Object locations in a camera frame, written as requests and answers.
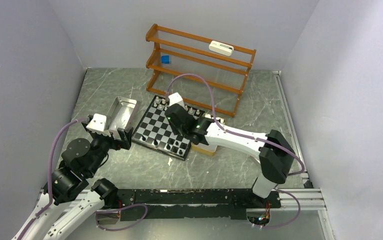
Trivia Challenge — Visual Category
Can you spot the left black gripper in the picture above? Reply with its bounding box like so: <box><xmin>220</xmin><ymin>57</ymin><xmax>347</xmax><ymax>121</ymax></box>
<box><xmin>86</xmin><ymin>125</ymin><xmax>133</xmax><ymax>175</ymax></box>

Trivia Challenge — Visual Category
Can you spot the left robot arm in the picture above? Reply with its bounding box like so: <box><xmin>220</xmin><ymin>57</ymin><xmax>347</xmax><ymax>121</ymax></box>
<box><xmin>13</xmin><ymin>128</ymin><xmax>133</xmax><ymax>240</ymax></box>

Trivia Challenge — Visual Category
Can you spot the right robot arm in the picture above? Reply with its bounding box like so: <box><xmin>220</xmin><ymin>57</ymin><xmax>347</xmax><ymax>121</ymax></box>
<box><xmin>165</xmin><ymin>103</ymin><xmax>296</xmax><ymax>207</ymax></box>

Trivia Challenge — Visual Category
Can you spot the silver tin box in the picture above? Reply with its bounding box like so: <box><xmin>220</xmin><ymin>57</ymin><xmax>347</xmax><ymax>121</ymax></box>
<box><xmin>106</xmin><ymin>96</ymin><xmax>139</xmax><ymax>133</ymax></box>

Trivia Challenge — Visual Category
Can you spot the black and white chessboard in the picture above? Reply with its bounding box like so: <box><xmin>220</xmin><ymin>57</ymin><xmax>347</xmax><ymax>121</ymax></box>
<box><xmin>132</xmin><ymin>95</ymin><xmax>191</xmax><ymax>161</ymax></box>

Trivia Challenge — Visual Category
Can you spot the orange wooden shelf rack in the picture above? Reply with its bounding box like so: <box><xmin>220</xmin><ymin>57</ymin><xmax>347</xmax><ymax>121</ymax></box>
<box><xmin>145</xmin><ymin>23</ymin><xmax>257</xmax><ymax>117</ymax></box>

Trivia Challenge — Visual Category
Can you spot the blue cube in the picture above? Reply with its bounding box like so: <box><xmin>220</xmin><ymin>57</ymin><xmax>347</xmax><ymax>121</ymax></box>
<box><xmin>160</xmin><ymin>55</ymin><xmax>171</xmax><ymax>64</ymax></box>

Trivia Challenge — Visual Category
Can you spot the white rectangular device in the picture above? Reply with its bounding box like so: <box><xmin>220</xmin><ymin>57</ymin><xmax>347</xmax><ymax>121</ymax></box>
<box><xmin>208</xmin><ymin>40</ymin><xmax>235</xmax><ymax>57</ymax></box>

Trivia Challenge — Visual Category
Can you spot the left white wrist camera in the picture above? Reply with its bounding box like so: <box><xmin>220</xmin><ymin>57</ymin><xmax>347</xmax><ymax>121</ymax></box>
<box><xmin>85</xmin><ymin>113</ymin><xmax>110</xmax><ymax>136</ymax></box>

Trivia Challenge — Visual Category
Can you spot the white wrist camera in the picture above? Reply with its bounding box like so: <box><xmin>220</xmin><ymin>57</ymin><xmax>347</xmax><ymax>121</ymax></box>
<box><xmin>85</xmin><ymin>113</ymin><xmax>110</xmax><ymax>136</ymax></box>
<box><xmin>168</xmin><ymin>92</ymin><xmax>185</xmax><ymax>108</ymax></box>

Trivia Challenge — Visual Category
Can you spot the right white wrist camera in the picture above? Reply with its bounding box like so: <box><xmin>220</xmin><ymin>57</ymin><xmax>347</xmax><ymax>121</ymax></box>
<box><xmin>168</xmin><ymin>92</ymin><xmax>185</xmax><ymax>108</ymax></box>

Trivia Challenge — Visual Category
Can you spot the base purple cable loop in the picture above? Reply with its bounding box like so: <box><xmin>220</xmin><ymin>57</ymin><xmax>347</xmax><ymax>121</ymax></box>
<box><xmin>94</xmin><ymin>202</ymin><xmax>149</xmax><ymax>232</ymax></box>

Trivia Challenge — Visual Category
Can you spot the black base frame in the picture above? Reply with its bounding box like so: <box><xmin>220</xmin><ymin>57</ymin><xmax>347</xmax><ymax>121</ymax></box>
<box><xmin>93</xmin><ymin>178</ymin><xmax>282</xmax><ymax>222</ymax></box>

